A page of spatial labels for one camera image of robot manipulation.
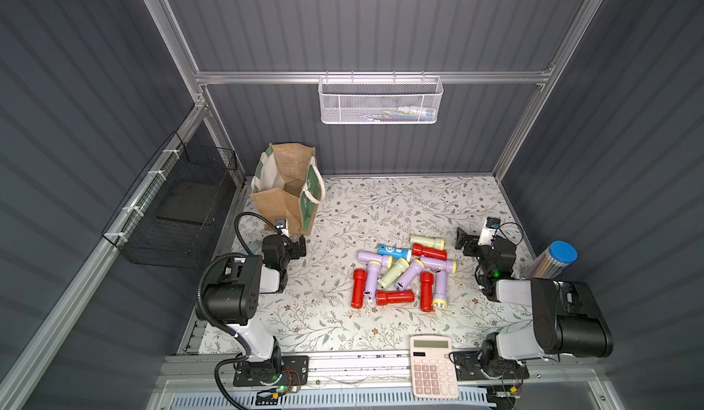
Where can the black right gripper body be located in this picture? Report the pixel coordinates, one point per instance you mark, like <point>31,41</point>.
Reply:
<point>473,243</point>

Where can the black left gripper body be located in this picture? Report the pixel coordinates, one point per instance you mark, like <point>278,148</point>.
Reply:
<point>294,247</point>

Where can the pale green flashlight top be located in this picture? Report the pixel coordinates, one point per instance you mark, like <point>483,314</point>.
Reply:
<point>435,243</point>

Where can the pale green flashlight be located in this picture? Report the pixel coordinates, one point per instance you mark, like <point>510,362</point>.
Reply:
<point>398,268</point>
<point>435,243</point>

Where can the purple flashlight vertical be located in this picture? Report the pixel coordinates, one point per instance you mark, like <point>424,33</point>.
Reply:
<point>440,289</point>
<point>373,271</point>

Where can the red flashlight vertical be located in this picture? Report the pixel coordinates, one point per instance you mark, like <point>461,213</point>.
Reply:
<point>427,281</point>
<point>360,278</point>

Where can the red flashlight top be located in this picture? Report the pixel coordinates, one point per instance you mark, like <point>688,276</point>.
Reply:
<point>422,251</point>

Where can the purple flashlight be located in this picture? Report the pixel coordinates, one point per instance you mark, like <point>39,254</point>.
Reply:
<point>370,257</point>
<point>434,264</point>

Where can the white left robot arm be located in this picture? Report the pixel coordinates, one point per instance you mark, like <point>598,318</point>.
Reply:
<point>229,291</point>

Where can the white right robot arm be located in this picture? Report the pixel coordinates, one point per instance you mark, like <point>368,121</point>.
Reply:
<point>565,316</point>

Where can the blue lid pencil tube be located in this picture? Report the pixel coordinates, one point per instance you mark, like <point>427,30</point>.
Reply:
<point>552,261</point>

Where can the purple flashlight centre diagonal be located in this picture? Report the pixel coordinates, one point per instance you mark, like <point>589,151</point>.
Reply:
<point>416,267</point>

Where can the pale green flashlight centre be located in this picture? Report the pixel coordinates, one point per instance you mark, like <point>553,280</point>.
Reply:
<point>398,268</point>

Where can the blue flashlight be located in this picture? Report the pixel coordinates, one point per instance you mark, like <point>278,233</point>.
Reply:
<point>396,253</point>

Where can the red flashlight bottom horizontal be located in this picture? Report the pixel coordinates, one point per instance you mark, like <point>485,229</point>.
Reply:
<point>394,298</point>

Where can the pink desk calculator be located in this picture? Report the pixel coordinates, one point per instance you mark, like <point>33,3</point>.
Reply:
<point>433,374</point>

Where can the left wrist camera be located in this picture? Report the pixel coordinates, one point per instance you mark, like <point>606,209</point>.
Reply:
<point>282,226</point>

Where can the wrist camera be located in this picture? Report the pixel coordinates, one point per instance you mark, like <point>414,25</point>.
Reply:
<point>282,226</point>
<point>489,231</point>

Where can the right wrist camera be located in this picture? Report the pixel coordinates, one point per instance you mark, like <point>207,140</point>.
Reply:
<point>489,231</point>

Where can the black wire side basket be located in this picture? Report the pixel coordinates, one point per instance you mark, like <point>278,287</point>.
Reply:
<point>177,213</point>

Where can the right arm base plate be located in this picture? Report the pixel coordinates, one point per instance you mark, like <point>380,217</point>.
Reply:
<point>474,366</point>

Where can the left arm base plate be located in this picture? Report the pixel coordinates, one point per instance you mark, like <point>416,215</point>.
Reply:
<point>275,372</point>

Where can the white wire wall basket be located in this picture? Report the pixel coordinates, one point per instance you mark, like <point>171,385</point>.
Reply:
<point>349,100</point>

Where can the markers in wall basket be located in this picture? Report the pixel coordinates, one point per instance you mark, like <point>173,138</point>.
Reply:
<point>405,114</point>

